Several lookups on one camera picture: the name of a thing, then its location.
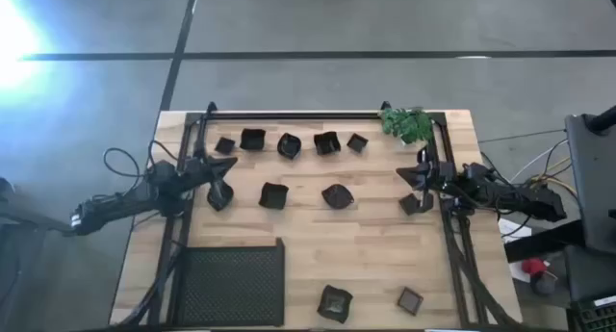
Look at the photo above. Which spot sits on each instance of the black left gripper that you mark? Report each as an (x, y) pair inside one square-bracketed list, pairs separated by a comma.
[(198, 169)]

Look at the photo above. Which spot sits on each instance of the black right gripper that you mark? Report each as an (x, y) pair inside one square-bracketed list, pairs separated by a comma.
[(440, 174)]

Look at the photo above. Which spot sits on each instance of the rounded black plate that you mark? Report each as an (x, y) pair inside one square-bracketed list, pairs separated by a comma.
[(289, 146), (226, 199)]

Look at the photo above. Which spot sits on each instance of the small square black plate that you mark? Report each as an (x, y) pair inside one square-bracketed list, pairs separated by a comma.
[(224, 145), (357, 143), (410, 301), (409, 204)]

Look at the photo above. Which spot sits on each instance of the wavy square black plate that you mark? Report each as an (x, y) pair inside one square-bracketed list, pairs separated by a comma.
[(252, 139), (274, 196), (327, 143)]

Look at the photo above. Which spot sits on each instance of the leaf shaped black plate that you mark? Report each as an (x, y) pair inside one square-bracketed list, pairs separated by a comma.
[(338, 196)]

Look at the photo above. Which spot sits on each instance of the large wavy black plate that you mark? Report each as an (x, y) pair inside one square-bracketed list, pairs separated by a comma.
[(334, 303)]

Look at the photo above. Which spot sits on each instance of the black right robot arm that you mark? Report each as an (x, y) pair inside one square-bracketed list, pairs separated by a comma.
[(520, 197)]

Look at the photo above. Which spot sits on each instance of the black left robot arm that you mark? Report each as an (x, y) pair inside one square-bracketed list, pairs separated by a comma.
[(120, 204)]

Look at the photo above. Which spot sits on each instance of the green plant in white pot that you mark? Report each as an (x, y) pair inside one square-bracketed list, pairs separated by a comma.
[(406, 125)]

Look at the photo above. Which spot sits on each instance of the white paper sheet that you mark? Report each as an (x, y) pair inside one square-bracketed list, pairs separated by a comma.
[(512, 230)]

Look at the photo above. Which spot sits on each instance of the black perforated metal tray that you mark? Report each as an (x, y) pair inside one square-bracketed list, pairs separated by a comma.
[(231, 284)]

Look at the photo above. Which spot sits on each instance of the red round object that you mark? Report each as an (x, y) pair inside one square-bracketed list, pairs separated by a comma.
[(534, 266)]

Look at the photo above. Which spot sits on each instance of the grey round object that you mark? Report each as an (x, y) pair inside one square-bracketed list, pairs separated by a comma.
[(544, 285)]

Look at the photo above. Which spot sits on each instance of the dark equipment cart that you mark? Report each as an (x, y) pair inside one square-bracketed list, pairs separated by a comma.
[(594, 178)]

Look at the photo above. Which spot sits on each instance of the black seat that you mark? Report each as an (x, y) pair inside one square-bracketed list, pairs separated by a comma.
[(589, 274)]

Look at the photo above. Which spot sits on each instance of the black floor stand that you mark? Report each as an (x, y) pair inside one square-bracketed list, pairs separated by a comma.
[(29, 219)]

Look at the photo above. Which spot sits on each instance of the dark plastic crate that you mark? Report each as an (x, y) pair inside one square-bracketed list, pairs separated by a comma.
[(594, 317)]

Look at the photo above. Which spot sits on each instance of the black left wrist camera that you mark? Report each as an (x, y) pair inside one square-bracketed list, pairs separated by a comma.
[(220, 166)]

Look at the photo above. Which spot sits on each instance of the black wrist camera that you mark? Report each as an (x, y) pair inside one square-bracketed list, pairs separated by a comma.
[(414, 175), (220, 166)]

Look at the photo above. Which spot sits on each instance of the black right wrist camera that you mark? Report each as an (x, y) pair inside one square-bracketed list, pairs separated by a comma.
[(414, 175)]

